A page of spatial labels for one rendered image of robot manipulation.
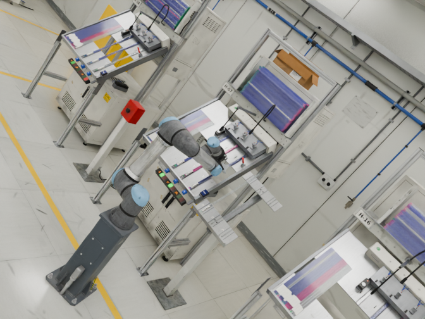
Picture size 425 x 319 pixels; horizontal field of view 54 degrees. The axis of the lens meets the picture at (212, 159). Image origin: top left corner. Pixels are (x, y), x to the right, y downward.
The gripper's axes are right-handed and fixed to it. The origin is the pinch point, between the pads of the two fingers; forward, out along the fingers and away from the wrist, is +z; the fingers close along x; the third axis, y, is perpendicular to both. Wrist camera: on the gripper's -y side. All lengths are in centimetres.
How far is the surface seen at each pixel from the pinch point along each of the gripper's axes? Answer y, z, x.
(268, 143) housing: 41.7, 9.5, -4.7
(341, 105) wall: 164, 116, 28
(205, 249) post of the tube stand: -42, 19, -35
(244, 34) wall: 157, 120, 182
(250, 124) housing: 42.4, 9.7, 17.4
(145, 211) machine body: -61, 56, 36
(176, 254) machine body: -61, 59, -10
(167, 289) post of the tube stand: -81, 42, -33
